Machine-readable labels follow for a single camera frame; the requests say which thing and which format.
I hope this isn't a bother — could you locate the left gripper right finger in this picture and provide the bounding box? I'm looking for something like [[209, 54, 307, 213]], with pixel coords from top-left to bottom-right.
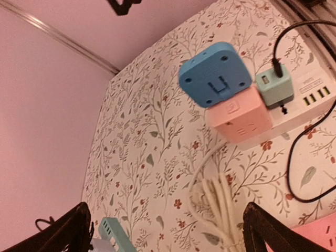
[[243, 202, 324, 252]]

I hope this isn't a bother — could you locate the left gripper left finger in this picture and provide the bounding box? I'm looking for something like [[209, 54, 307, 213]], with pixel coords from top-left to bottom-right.
[[6, 202, 93, 252]]

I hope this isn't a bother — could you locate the teal power strip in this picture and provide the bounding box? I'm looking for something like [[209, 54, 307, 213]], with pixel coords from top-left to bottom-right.
[[98, 217, 137, 252]]

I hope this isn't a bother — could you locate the pink power strip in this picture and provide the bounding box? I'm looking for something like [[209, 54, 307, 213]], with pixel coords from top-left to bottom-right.
[[264, 212, 336, 252]]

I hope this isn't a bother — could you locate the pink cube socket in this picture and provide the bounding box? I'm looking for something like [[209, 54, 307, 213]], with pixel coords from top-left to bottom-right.
[[206, 87, 272, 143]]

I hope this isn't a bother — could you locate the teal small adapter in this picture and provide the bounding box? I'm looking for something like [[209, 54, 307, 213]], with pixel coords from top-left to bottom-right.
[[255, 64, 294, 109]]

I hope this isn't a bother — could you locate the white power strip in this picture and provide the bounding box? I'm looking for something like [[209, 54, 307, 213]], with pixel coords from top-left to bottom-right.
[[237, 67, 335, 150]]

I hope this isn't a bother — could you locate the blue plug adapter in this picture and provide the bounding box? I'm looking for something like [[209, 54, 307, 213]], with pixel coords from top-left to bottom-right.
[[178, 42, 252, 108]]

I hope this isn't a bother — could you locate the floral table mat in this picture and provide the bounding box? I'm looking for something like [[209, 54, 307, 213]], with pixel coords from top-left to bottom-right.
[[82, 1, 335, 251]]

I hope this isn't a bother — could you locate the white cord bundle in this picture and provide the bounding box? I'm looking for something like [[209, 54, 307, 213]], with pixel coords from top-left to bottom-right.
[[187, 139, 246, 252]]

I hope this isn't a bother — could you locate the black thin adapter cable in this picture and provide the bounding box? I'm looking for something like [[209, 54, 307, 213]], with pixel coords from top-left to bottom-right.
[[271, 19, 336, 203]]

